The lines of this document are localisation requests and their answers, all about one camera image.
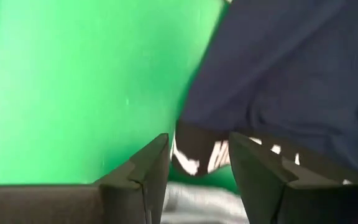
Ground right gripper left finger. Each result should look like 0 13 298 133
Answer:
93 133 170 224

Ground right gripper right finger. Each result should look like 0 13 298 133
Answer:
227 132 358 224

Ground light blue denim garment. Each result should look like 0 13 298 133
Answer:
160 181 250 224

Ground black printed garment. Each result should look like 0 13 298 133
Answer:
170 0 358 184

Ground green table mat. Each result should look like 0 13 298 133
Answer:
0 0 241 195

